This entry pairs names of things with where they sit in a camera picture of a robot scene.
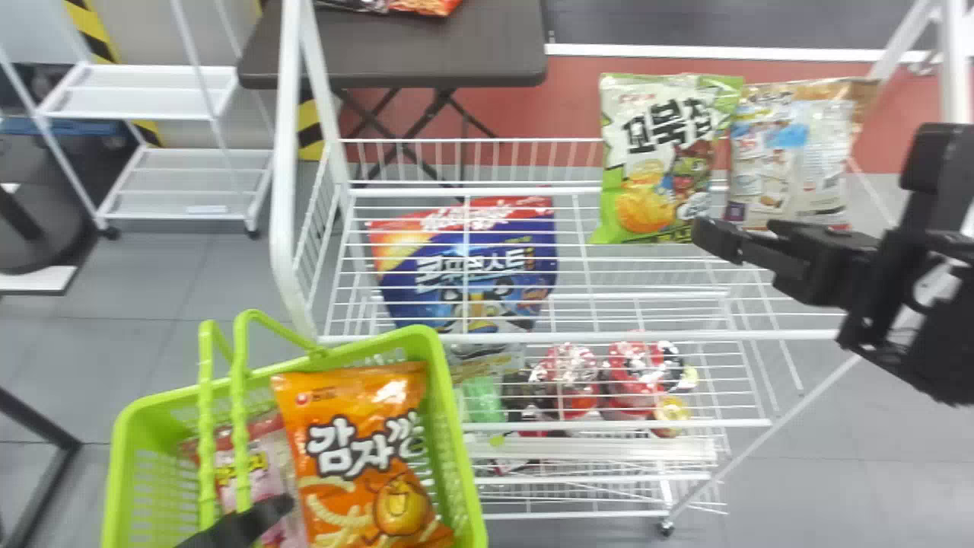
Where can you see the yellow black striped post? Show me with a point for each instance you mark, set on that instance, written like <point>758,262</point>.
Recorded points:
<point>95,30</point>

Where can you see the red snack packet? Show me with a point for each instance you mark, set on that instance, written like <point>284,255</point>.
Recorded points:
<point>411,6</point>

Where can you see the orange snack packet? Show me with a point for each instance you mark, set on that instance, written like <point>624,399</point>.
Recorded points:
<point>358,457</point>

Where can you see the red noodle cup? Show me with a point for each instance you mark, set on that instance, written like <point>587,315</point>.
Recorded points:
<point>567,380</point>
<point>643,377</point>

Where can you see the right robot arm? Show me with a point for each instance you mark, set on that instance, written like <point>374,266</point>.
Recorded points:
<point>928,335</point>

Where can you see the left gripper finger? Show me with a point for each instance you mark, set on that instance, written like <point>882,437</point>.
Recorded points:
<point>243,525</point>

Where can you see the green snack packet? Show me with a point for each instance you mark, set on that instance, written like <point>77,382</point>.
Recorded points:
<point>654,152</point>

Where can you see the green basket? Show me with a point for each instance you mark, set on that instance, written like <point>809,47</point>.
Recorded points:
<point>129,426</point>

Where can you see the white snack packet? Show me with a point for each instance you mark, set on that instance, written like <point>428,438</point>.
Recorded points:
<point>799,152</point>

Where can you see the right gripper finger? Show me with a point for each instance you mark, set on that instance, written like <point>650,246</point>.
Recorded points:
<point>727,240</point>

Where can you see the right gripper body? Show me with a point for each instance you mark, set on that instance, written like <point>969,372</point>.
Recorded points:
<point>829,266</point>

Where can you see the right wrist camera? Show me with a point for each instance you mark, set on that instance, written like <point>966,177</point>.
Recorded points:
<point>940,164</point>

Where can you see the blue cereal bag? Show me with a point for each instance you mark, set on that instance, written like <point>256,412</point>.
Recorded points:
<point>464,266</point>

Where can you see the pink snack packet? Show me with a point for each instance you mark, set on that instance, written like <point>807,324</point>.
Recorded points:
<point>266,472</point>

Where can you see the dark side table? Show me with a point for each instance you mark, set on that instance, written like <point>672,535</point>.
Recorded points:
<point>411,46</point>

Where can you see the white shelf trolley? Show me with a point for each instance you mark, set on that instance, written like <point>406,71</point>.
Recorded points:
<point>175,175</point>

